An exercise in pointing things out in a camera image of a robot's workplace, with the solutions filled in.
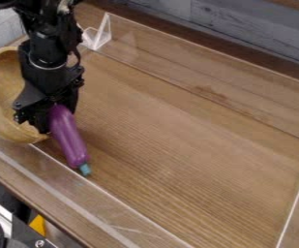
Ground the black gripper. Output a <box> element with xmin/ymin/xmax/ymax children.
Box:
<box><xmin>11</xmin><ymin>64</ymin><xmax>87</xmax><ymax>136</ymax></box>

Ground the purple toy eggplant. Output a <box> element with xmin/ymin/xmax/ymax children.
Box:
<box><xmin>48</xmin><ymin>105</ymin><xmax>91</xmax><ymax>176</ymax></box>

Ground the brown wooden bowl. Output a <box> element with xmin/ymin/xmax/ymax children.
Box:
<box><xmin>0</xmin><ymin>46</ymin><xmax>48</xmax><ymax>143</ymax></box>

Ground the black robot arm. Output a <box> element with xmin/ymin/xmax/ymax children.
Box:
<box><xmin>0</xmin><ymin>0</ymin><xmax>84</xmax><ymax>134</ymax></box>

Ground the yellow sticker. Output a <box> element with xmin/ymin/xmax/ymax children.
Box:
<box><xmin>28</xmin><ymin>215</ymin><xmax>46</xmax><ymax>236</ymax></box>

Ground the clear acrylic tray wall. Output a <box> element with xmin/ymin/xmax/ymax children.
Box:
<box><xmin>0</xmin><ymin>9</ymin><xmax>299</xmax><ymax>248</ymax></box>

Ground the black metal base plate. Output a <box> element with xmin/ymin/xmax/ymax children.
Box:
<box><xmin>11</xmin><ymin>216</ymin><xmax>76</xmax><ymax>248</ymax></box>

